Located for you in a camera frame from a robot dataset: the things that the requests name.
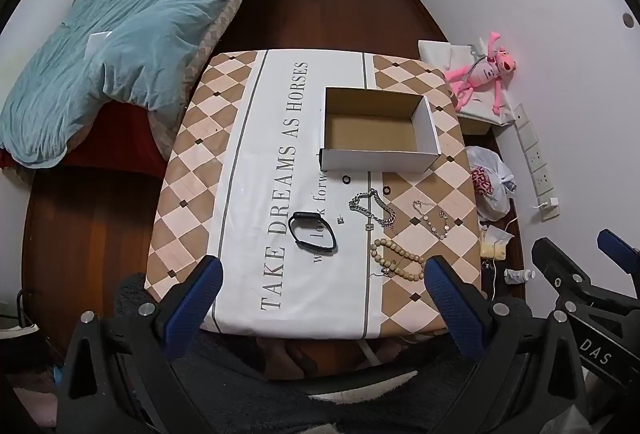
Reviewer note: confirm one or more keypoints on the pink plush toy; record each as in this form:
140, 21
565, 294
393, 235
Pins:
480, 73

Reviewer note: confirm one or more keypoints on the black smart band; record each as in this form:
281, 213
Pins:
300, 239

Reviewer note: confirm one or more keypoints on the bed with patterned mattress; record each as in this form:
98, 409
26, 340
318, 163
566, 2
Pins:
220, 33

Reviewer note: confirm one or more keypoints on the round wall hole cover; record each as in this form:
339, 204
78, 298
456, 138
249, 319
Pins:
627, 19

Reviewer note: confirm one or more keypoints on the white wall socket row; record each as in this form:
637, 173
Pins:
535, 153

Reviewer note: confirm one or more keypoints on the white paper sheet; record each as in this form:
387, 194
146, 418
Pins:
98, 44

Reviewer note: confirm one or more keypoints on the small white bottle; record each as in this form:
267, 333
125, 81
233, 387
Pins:
517, 275

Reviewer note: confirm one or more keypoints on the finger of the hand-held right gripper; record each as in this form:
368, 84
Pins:
552, 264
620, 248

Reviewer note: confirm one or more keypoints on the white charger plug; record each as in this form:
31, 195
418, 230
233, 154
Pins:
551, 208

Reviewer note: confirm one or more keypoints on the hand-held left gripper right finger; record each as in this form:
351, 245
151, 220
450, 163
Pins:
450, 304

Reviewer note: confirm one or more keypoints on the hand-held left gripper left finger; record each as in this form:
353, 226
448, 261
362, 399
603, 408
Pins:
200, 294

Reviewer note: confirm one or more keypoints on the clear plastic packet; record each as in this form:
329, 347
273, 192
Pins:
495, 246

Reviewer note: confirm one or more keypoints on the blue duvet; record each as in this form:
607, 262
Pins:
125, 38

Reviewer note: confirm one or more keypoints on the cardboard box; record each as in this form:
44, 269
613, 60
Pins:
375, 133

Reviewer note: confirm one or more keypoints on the white plastic bag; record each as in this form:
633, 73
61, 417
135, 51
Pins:
487, 168

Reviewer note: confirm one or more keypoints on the checkered tablecloth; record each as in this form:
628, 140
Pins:
250, 214

